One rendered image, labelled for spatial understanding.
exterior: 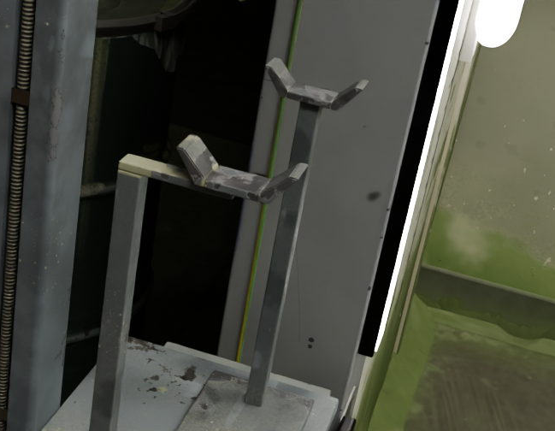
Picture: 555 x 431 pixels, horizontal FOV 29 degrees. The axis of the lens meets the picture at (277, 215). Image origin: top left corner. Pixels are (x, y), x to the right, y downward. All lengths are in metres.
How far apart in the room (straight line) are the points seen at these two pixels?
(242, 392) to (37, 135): 0.34
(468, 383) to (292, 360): 1.19
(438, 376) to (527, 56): 0.88
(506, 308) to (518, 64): 0.63
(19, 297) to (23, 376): 0.07
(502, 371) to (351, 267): 1.35
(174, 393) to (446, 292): 1.81
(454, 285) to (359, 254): 1.44
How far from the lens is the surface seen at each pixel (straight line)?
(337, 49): 1.23
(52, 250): 0.84
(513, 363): 2.68
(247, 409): 0.98
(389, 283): 1.33
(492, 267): 2.74
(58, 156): 0.81
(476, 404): 2.48
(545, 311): 2.75
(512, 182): 2.78
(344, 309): 1.35
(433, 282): 2.75
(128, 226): 0.71
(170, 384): 1.01
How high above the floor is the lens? 1.37
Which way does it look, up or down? 25 degrees down
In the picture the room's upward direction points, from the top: 10 degrees clockwise
